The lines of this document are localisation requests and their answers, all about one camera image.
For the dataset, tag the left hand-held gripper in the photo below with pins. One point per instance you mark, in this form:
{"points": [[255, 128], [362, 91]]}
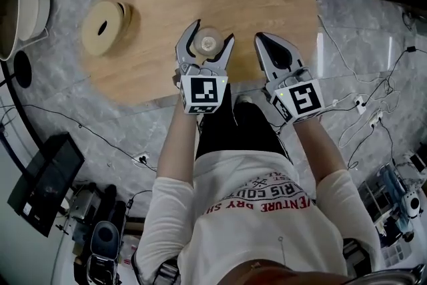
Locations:
{"points": [[203, 93]]}

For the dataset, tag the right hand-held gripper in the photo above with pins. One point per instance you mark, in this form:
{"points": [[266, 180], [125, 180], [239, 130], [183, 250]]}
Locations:
{"points": [[300, 96]]}

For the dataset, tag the clear tape roll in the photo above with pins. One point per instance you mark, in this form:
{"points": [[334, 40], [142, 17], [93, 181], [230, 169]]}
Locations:
{"points": [[207, 40]]}

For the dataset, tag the person's right forearm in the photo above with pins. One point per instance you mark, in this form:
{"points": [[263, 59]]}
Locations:
{"points": [[317, 147]]}

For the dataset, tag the person's left forearm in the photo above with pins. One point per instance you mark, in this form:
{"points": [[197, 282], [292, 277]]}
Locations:
{"points": [[177, 143]]}

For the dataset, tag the person's light shoe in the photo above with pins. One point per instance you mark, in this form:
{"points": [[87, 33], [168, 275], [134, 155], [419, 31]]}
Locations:
{"points": [[243, 99]]}

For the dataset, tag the person's black shorts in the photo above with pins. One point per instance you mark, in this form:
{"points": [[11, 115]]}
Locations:
{"points": [[240, 133]]}

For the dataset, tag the white power strip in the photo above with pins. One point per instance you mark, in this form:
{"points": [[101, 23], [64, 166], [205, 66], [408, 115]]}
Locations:
{"points": [[360, 104], [376, 118]]}

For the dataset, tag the large beige tape roll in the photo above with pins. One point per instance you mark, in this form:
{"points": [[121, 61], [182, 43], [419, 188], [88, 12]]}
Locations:
{"points": [[100, 40]]}

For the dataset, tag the floor socket with plug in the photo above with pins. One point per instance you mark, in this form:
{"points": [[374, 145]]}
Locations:
{"points": [[143, 159]]}

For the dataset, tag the black power adapter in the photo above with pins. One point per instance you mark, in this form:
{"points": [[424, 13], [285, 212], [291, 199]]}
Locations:
{"points": [[411, 49]]}

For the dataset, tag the person's white printed t-shirt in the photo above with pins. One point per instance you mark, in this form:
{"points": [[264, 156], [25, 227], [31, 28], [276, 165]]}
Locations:
{"points": [[250, 227]]}

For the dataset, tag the white round cushion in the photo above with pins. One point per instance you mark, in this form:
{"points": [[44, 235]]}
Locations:
{"points": [[33, 13]]}

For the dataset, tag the black round disc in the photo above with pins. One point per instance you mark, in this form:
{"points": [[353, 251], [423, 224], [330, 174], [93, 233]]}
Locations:
{"points": [[22, 69]]}

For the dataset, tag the silver metal box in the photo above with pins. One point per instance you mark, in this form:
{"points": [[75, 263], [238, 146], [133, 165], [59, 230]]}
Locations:
{"points": [[83, 205]]}

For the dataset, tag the grey round bin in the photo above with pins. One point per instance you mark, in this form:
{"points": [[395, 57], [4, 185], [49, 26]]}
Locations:
{"points": [[10, 20]]}

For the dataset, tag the black box on floor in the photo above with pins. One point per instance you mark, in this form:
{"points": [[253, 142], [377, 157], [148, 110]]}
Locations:
{"points": [[46, 183]]}

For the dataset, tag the black and blue device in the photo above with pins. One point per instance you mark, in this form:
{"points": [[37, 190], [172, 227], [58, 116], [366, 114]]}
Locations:
{"points": [[105, 243]]}

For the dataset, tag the person's face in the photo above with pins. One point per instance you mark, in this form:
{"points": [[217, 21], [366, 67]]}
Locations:
{"points": [[267, 273]]}

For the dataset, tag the black curved metal frame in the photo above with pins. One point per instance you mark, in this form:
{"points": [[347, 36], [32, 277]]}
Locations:
{"points": [[20, 113]]}

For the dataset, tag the white toy-like camera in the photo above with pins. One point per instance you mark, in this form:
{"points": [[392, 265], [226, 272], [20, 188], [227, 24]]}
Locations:
{"points": [[412, 205]]}

